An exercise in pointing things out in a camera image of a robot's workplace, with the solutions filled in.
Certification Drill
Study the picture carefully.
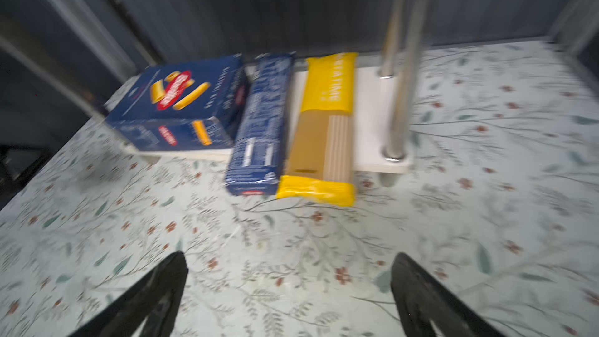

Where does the dark blue spaghetti box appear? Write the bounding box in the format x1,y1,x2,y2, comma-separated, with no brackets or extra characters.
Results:
105,55,249,151

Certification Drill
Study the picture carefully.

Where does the yellow pastatime spaghetti pack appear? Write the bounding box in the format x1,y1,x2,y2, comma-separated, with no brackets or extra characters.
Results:
276,52,358,207

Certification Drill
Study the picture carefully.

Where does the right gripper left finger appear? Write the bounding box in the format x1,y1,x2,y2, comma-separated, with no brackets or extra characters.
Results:
72,251,189,336

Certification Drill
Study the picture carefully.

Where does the light blue spaghetti box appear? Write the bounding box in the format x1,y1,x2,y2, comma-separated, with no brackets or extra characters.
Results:
225,53,294,196

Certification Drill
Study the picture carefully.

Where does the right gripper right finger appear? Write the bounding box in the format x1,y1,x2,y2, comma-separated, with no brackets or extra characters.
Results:
390,253,502,336

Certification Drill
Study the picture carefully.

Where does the white two-tier shelf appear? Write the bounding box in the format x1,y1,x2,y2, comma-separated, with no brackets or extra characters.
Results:
119,0,438,188

